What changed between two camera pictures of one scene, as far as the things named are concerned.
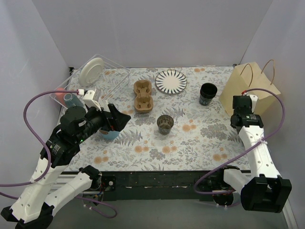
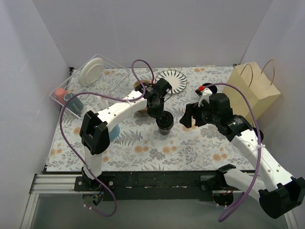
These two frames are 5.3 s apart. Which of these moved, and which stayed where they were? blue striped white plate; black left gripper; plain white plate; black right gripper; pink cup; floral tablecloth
Moved: black left gripper; black right gripper
Stayed: pink cup; floral tablecloth; blue striped white plate; plain white plate
